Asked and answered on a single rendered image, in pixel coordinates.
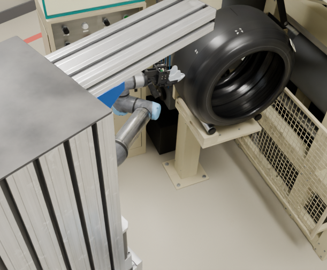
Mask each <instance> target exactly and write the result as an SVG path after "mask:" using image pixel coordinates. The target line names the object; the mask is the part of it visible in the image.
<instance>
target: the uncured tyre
mask: <svg viewBox="0 0 327 270"><path fill-rule="evenodd" d="M234 12H235V13H236V14H237V15H236V14H235V13H234ZM240 27H242V29H243V30H244V31H245V32H244V33H241V34H239V35H236V34H235V32H234V30H236V29H238V28H240ZM196 48H198V50H199V53H198V54H197V55H195V54H194V52H193V51H194V50H195V49H196ZM242 58H244V59H243V61H242V62H241V63H240V64H239V65H238V67H237V68H236V69H234V70H233V71H232V72H231V73H229V74H228V75H226V76H225V77H223V78H221V76H222V75H223V74H224V73H225V72H226V71H227V70H228V69H229V68H230V67H231V66H232V65H233V64H235V63H236V62H237V61H239V60H241V59H242ZM294 61H295V51H294V49H293V47H292V45H291V42H290V37H289V35H288V34H287V33H286V32H285V31H284V30H283V29H282V28H281V27H280V26H279V25H277V24H276V23H275V22H274V21H273V20H272V19H271V18H270V17H269V16H267V15H266V14H265V13H264V12H263V11H261V10H259V9H257V8H255V7H252V6H248V5H231V6H226V7H223V8H221V9H218V10H217V13H216V21H215V28H214V30H213V31H211V32H209V33H208V34H206V35H204V36H202V37H201V38H199V39H197V40H195V41H193V42H192V43H190V44H188V45H186V46H185V47H183V48H181V49H179V50H178V51H176V52H175V55H174V58H173V61H172V67H173V66H175V65H176V66H177V68H178V70H180V73H183V74H184V75H185V76H184V77H183V78H182V80H180V81H179V82H177V83H176V84H174V86H175V88H176V90H177V92H178V94H179V95H180V96H181V98H182V99H183V101H184V102H185V104H186V106H187V107H188V108H189V110H190V111H191V113H192V114H193V115H194V116H195V117H196V118H198V119H199V120H200V121H202V122H204V123H206V124H209V125H214V126H228V125H235V124H239V123H242V122H245V121H247V120H249V119H251V118H253V117H255V116H257V115H258V114H260V113H261V112H263V111H264V110H266V108H267V107H269V106H270V105H271V104H272V103H273V102H274V101H275V100H276V99H277V98H278V97H279V96H280V95H281V93H282V92H283V90H284V89H285V87H286V85H287V84H288V82H289V80H290V77H291V74H292V71H293V66H294ZM220 78H221V79H220Z"/></svg>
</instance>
